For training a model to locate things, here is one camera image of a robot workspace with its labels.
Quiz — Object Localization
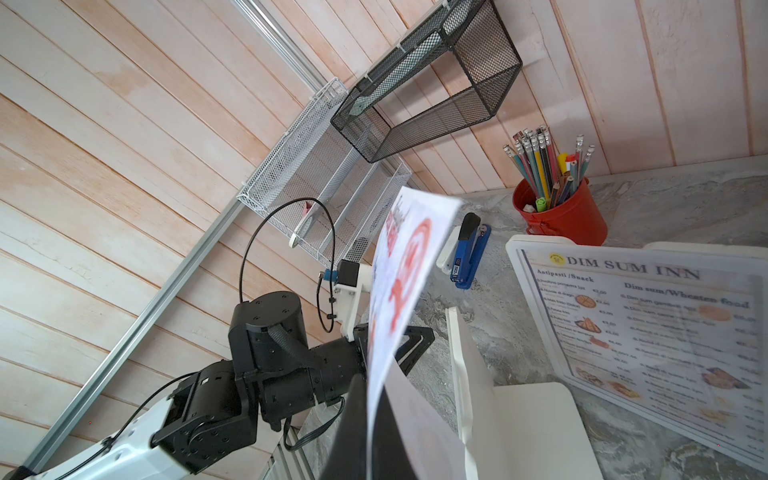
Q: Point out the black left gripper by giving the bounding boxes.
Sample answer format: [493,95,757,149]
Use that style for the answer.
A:
[227,291,436,432]

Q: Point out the white wire mesh shelf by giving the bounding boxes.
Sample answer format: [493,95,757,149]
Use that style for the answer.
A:
[238,79,412,263]

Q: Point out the Dim Sum Inn menu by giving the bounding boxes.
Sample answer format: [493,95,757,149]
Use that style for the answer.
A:
[523,249,768,457]

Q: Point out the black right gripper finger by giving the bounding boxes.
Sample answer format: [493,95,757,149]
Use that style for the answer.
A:
[320,374,414,480]

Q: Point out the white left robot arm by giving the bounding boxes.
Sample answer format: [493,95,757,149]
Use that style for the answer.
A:
[45,291,368,479]

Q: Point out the pencils and pens bundle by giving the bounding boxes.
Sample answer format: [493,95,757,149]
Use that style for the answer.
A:
[503,125,596,214]

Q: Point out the white tape roll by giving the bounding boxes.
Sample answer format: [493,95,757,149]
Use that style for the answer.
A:
[289,209,318,248]

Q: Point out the red metal pen cup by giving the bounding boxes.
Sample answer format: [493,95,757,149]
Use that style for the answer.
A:
[512,178,608,246]

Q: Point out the special menu sheet top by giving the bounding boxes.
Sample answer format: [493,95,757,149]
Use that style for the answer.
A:
[365,187,466,479]

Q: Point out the blue stapler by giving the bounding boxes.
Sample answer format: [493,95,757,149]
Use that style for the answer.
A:
[450,212,492,290]

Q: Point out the black mesh basket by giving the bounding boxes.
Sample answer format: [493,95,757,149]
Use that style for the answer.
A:
[331,1,523,163]

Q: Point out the white menu holder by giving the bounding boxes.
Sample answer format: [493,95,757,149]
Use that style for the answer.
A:
[644,241,768,260]
[445,307,603,479]
[505,233,768,474]

